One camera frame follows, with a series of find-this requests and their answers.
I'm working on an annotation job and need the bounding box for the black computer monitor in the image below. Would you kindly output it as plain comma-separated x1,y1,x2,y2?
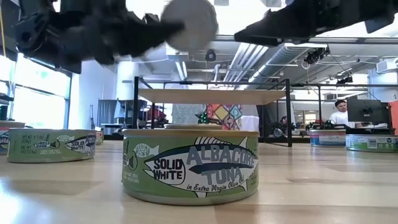
347,98,391,124

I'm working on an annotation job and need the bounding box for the Wild Planet pink blue can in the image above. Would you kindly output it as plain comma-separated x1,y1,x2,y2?
309,129,347,147
0,121,25,156
160,0,219,53

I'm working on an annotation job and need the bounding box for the yellow strap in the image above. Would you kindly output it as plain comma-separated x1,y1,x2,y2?
0,4,7,58

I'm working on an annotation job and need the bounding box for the person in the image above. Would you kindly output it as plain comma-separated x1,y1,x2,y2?
328,99,356,129

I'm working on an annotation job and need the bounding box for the silver-lid green albacore can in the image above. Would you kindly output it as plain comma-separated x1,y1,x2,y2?
6,128,97,164

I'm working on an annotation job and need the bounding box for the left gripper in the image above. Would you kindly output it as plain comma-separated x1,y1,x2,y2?
52,14,186,74

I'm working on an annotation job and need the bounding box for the black dome camera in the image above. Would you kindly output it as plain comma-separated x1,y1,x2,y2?
204,49,218,62

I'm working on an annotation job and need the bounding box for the gray partition panel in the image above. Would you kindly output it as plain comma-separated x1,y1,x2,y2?
97,99,118,127

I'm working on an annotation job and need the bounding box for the black ceiling-hung device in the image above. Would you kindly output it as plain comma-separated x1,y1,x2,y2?
303,46,331,65
336,75,354,85

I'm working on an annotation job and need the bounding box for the orange panel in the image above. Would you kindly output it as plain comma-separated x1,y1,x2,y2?
387,100,398,135

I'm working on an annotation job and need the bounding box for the white ceiling duct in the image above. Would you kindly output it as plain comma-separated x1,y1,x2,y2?
222,43,301,84

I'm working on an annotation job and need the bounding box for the gold-lid green albacore can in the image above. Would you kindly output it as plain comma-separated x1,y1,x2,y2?
121,123,261,206

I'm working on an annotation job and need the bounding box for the small green decorative tree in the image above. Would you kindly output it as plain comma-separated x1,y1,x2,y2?
195,111,210,125

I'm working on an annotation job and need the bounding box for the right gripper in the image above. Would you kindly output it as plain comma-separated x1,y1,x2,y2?
234,0,368,47

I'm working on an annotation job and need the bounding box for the black office desk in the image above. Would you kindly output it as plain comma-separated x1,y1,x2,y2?
306,123,397,135

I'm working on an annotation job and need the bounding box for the white air conditioner unit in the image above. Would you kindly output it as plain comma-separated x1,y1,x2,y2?
375,57,398,75

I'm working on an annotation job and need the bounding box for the wooden shelf with black frame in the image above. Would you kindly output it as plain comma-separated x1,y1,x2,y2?
132,76,293,147

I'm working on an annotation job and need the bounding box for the colourful patterned panel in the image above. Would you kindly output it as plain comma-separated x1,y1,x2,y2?
206,104,243,131

